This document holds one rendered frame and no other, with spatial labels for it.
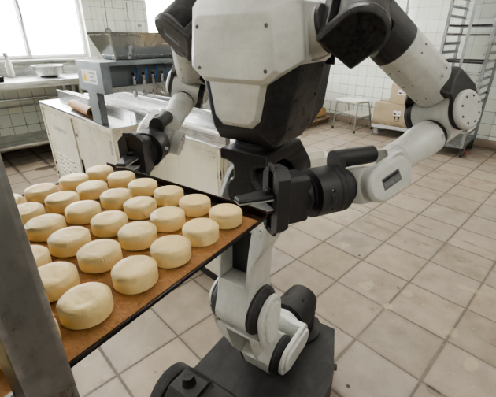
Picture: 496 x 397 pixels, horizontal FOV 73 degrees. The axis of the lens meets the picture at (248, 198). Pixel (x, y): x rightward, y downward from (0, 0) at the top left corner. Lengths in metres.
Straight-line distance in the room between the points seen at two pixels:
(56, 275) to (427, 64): 0.69
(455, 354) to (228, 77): 1.60
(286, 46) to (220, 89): 0.18
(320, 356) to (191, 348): 0.59
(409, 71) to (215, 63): 0.38
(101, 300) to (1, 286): 0.15
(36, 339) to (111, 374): 1.46
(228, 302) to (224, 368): 0.50
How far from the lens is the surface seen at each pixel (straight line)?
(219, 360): 1.45
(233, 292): 0.94
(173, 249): 0.42
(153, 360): 1.72
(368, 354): 1.77
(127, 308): 0.39
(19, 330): 0.25
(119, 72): 2.12
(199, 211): 0.53
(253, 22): 0.69
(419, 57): 0.74
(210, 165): 1.64
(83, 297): 0.38
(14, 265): 0.23
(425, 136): 0.77
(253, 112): 0.72
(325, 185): 0.58
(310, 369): 1.44
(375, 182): 0.63
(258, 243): 0.83
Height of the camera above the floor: 1.29
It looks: 25 degrees down
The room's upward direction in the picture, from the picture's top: straight up
